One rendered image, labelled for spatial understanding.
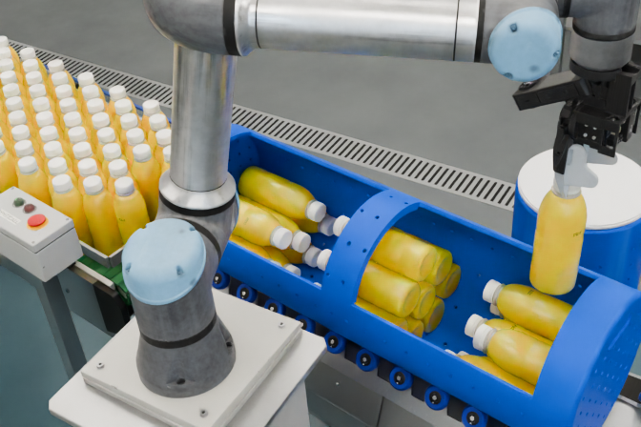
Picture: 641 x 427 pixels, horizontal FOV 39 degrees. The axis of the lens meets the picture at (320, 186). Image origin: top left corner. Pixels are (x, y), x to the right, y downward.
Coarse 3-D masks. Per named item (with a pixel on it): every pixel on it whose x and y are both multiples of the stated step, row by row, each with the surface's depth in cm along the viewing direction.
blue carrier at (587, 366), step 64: (320, 192) 186; (384, 192) 160; (256, 256) 163; (512, 256) 160; (320, 320) 160; (384, 320) 148; (448, 320) 168; (576, 320) 132; (640, 320) 144; (448, 384) 145; (576, 384) 129
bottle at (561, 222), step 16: (544, 208) 127; (560, 208) 125; (576, 208) 125; (544, 224) 128; (560, 224) 126; (576, 224) 126; (544, 240) 129; (560, 240) 127; (576, 240) 128; (544, 256) 130; (560, 256) 129; (576, 256) 130; (544, 272) 132; (560, 272) 131; (576, 272) 133; (544, 288) 133; (560, 288) 132
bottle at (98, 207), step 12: (96, 192) 191; (108, 192) 193; (84, 204) 192; (96, 204) 191; (108, 204) 192; (96, 216) 192; (108, 216) 194; (96, 228) 194; (108, 228) 195; (96, 240) 197; (108, 240) 197; (120, 240) 199; (108, 252) 199
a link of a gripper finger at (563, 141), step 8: (568, 120) 117; (560, 128) 116; (560, 136) 117; (568, 136) 116; (560, 144) 117; (568, 144) 117; (560, 152) 118; (552, 160) 119; (560, 160) 119; (560, 168) 120
